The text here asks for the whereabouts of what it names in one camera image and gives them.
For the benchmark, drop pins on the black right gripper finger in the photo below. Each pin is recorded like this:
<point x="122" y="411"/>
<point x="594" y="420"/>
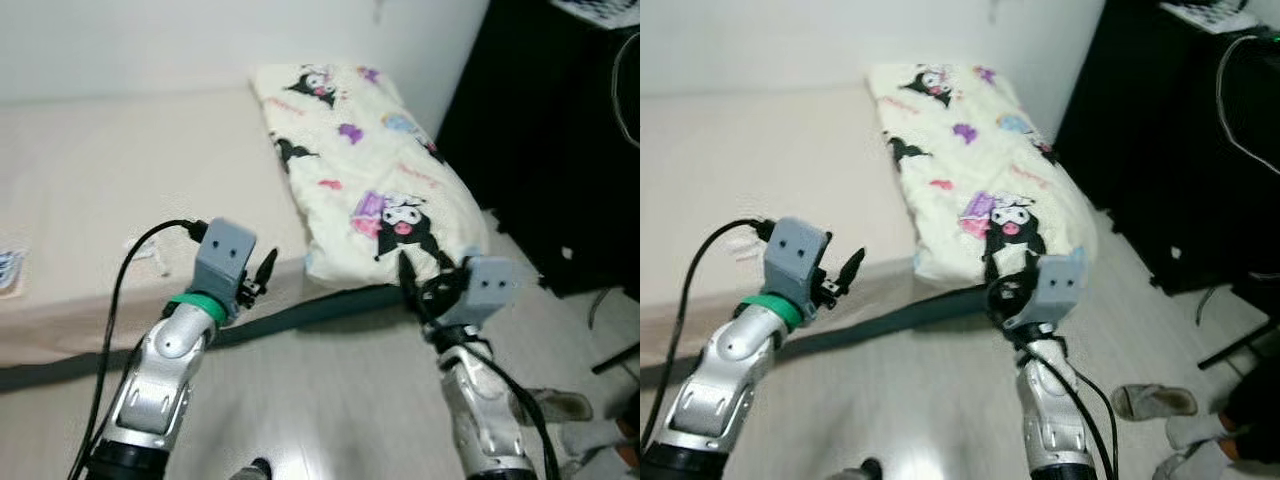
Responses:
<point x="408" y="275"/>
<point x="991" y="277"/>

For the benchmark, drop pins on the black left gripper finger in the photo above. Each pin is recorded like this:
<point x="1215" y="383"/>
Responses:
<point x="268" y="270"/>
<point x="853" y="270"/>

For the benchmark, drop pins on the white plastic packet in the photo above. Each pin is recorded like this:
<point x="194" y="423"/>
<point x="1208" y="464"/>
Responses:
<point x="750" y="252"/>
<point x="152" y="262"/>

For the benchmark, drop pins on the blue printed packet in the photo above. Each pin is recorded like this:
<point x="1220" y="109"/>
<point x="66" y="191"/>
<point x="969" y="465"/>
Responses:
<point x="10" y="270"/>

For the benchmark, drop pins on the cream cartoon print pillow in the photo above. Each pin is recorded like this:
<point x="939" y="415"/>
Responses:
<point x="350" y="160"/>
<point x="960" y="160"/>

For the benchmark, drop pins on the robot's dark foot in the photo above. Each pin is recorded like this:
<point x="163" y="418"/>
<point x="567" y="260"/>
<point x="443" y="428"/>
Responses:
<point x="865" y="470"/>
<point x="255" y="470"/>

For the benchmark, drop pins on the black metal chair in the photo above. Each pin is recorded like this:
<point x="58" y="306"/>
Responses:
<point x="1240" y="343"/>
<point x="615" y="358"/>

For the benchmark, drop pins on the black cabinet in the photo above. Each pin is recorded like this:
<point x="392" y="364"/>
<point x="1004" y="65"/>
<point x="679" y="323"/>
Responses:
<point x="540" y="130"/>
<point x="1150" y="150"/>

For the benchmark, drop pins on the seated person in black trousers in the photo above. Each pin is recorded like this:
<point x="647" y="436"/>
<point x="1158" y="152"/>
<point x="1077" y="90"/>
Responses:
<point x="600" y="440"/>
<point x="1255" y="410"/>

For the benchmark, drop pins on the white keyboard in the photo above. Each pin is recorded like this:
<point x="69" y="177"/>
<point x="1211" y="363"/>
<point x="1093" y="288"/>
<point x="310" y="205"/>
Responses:
<point x="600" y="10"/>
<point x="1210" y="15"/>

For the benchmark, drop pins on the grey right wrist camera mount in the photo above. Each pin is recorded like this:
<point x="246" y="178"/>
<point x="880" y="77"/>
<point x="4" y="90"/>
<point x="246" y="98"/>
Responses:
<point x="490" y="290"/>
<point x="1058" y="290"/>

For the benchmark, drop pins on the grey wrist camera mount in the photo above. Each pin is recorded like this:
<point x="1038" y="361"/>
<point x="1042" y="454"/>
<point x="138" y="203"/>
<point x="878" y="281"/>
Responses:
<point x="1058" y="290"/>
<point x="225" y="250"/>
<point x="795" y="250"/>
<point x="490" y="290"/>

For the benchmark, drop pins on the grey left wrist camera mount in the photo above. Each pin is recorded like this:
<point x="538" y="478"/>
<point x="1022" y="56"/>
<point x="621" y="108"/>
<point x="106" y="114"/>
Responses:
<point x="225" y="250"/>
<point x="795" y="250"/>

